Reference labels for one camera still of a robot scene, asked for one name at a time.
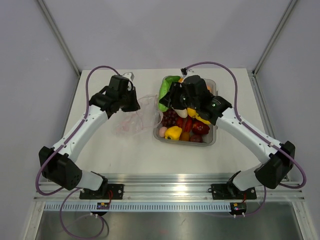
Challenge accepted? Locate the yellow bell pepper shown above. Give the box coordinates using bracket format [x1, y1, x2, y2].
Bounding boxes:
[164, 126, 182, 140]

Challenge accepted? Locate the dark red apple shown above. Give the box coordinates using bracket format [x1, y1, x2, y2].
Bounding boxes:
[189, 134, 203, 143]

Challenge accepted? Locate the red crayfish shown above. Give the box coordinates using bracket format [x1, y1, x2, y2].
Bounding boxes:
[176, 116, 193, 133]

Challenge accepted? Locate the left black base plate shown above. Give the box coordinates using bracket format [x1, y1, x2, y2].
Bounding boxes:
[79, 183, 125, 200]

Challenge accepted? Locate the dark red grape bunch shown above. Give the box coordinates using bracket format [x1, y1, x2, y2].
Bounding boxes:
[161, 108, 179, 128]

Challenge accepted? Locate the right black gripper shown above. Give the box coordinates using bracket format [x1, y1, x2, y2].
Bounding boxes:
[160, 82, 199, 111]

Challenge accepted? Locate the aluminium mounting rail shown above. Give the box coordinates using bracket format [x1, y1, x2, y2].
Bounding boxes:
[33, 173, 305, 202]

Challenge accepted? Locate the clear plastic food container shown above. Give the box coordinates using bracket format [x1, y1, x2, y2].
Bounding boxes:
[153, 79, 217, 147]

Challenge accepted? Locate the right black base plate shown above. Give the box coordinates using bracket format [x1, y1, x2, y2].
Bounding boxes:
[207, 183, 257, 200]

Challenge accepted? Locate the slotted white cable duct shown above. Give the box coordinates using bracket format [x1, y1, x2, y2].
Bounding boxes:
[44, 202, 231, 213]

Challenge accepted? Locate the pink egg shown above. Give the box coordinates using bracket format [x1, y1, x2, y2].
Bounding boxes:
[158, 126, 168, 138]

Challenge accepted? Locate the right aluminium frame post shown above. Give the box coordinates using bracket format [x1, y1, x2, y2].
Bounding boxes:
[252, 0, 300, 77]

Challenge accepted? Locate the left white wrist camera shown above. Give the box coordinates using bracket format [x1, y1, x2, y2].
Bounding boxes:
[122, 72, 135, 81]

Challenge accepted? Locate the aluminium frame post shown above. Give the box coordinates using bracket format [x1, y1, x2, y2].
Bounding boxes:
[252, 0, 300, 77]
[35, 0, 82, 78]

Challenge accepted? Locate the green bitter gourd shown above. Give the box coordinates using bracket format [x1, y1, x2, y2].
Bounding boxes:
[158, 75, 181, 113]

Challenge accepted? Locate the left aluminium frame post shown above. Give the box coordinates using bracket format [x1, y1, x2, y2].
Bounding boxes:
[35, 0, 82, 78]

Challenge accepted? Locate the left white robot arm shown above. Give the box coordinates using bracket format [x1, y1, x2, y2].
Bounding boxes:
[38, 72, 140, 199]

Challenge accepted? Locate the clear pink zip top bag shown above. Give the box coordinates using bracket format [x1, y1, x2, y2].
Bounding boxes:
[112, 94, 163, 137]

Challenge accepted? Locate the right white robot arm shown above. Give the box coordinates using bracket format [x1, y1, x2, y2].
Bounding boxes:
[159, 75, 296, 199]

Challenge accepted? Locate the red bell pepper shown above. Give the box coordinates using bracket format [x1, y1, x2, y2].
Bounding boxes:
[192, 120, 210, 135]

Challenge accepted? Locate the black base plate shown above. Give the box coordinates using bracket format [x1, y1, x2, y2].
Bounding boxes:
[79, 183, 125, 200]
[207, 183, 257, 200]

